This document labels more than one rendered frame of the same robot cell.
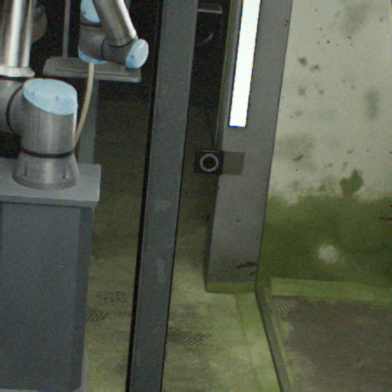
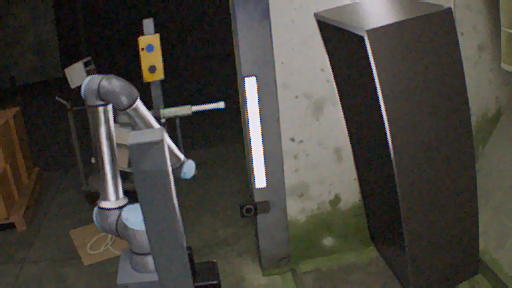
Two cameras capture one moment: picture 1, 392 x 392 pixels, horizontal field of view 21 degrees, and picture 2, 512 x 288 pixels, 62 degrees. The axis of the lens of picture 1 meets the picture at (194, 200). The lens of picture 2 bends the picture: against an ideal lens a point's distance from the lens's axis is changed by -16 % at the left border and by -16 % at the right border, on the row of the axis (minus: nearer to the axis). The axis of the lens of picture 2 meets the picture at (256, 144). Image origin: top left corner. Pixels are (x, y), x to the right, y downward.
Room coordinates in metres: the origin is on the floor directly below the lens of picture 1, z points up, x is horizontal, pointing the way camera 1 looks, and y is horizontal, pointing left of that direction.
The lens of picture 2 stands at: (1.00, -0.08, 1.84)
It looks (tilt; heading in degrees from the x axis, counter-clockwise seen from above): 20 degrees down; 359
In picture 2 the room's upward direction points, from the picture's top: 6 degrees counter-clockwise
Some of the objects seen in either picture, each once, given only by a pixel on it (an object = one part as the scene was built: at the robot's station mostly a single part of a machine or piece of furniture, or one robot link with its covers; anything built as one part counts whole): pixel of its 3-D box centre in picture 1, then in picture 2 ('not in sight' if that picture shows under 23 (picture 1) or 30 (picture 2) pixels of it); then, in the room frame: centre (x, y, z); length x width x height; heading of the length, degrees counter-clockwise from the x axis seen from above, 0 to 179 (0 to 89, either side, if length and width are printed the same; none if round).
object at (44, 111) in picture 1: (46, 114); (139, 227); (2.84, 0.43, 0.83); 0.17 x 0.15 x 0.18; 56
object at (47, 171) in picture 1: (46, 161); (147, 253); (2.84, 0.43, 0.69); 0.19 x 0.19 x 0.10
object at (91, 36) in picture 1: (95, 41); not in sight; (3.24, 0.35, 0.96); 0.12 x 0.09 x 0.12; 56
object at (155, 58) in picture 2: not in sight; (151, 57); (3.67, 0.41, 1.42); 0.12 x 0.06 x 0.26; 96
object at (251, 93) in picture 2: (247, 37); (255, 133); (3.54, -0.12, 0.96); 0.06 x 0.02 x 0.63; 96
